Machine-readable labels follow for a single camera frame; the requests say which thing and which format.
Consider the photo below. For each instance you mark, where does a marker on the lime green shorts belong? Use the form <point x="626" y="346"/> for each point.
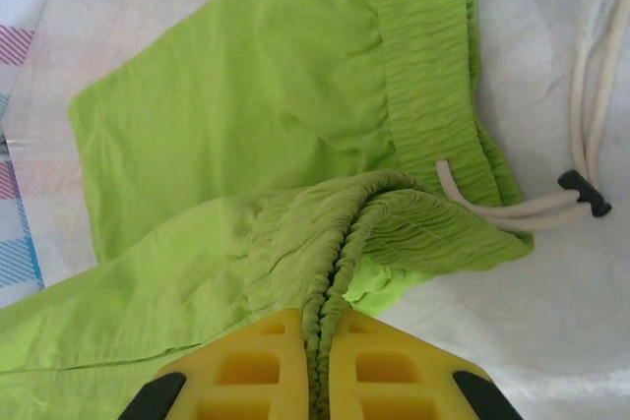
<point x="221" y="95"/>

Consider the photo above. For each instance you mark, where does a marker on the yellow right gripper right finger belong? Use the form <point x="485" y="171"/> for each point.
<point x="344" y="366"/>

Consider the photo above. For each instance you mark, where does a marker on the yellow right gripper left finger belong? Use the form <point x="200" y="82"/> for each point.
<point x="295" y="366"/>

